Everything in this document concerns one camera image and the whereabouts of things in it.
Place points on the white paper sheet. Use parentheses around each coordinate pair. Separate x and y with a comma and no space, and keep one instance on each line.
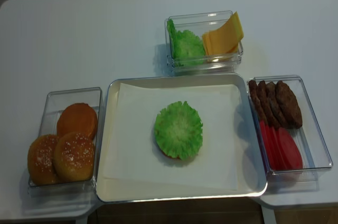
(133,154)

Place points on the middle red tomato slice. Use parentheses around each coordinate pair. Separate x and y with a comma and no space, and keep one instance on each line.
(278,157)

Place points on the plain bottom bun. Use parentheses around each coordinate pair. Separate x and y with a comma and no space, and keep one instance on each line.
(78,117)

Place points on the right sesame top bun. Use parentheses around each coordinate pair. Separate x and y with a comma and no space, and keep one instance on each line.
(73,157)

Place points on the clear bun container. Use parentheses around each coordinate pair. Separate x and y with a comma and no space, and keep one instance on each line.
(56,103)

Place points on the green lettuce leaf on bun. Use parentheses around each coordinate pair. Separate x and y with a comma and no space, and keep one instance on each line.
(178,130)

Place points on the left sesame top bun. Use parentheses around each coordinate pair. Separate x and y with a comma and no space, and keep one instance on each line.
(40,160)

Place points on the clear patty tomato container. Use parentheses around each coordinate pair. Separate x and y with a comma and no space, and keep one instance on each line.
(309,139)

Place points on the green lettuce leaves in container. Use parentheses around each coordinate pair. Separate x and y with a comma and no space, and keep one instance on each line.
(188,49)

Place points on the red tomato slice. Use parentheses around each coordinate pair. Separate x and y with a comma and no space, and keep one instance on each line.
(278,157)
(289,152)
(265,130)

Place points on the clear lettuce cheese container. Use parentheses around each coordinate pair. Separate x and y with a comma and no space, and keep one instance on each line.
(199,24)

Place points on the back red tomato slice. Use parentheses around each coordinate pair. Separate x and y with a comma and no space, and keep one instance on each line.
(265,130)

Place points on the front brown meat patty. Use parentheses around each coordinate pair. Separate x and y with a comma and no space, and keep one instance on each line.
(289,105)

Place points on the white metal tray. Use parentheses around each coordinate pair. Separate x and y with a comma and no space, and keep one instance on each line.
(251,175)

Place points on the brown meat patty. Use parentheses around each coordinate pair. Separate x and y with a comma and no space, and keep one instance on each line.
(262,95)
(274,106)
(256,101)
(289,105)

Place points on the back brown meat patty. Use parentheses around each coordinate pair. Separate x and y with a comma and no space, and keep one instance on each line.
(256,101)

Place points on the front red tomato slice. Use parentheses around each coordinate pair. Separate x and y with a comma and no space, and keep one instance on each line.
(289,152)

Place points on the bottom bun under lettuce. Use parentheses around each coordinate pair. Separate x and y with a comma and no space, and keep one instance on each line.
(174,158)

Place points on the orange cheese slices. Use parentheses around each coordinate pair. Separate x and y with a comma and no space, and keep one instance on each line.
(224,40)

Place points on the sesame bun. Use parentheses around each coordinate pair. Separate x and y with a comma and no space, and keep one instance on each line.
(73,157)
(40,160)

